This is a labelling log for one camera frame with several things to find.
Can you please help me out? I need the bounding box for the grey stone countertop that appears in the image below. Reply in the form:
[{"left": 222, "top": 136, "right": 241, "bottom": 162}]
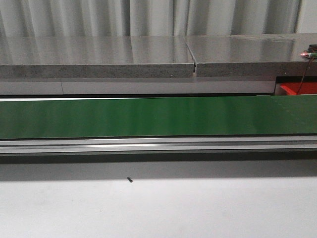
[{"left": 0, "top": 33, "right": 317, "bottom": 78}]

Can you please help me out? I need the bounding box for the green conveyor belt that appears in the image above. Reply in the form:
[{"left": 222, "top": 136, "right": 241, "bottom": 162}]
[{"left": 0, "top": 95, "right": 317, "bottom": 139}]

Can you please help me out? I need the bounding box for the red plastic tray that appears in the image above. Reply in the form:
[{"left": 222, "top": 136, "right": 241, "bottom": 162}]
[{"left": 280, "top": 82, "right": 317, "bottom": 96}]

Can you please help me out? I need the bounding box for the small circuit board red LED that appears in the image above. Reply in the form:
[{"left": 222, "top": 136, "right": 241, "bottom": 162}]
[{"left": 301, "top": 51, "right": 317, "bottom": 59}]

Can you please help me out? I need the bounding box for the white pleated curtain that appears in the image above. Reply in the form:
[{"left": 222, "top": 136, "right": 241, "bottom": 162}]
[{"left": 0, "top": 0, "right": 317, "bottom": 37}]

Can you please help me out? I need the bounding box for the aluminium conveyor frame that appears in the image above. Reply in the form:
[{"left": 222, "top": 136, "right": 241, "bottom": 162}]
[{"left": 0, "top": 135, "right": 317, "bottom": 155}]

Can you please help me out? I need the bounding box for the red orange wire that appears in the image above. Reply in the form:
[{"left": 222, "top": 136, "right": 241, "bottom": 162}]
[{"left": 298, "top": 56, "right": 316, "bottom": 95}]

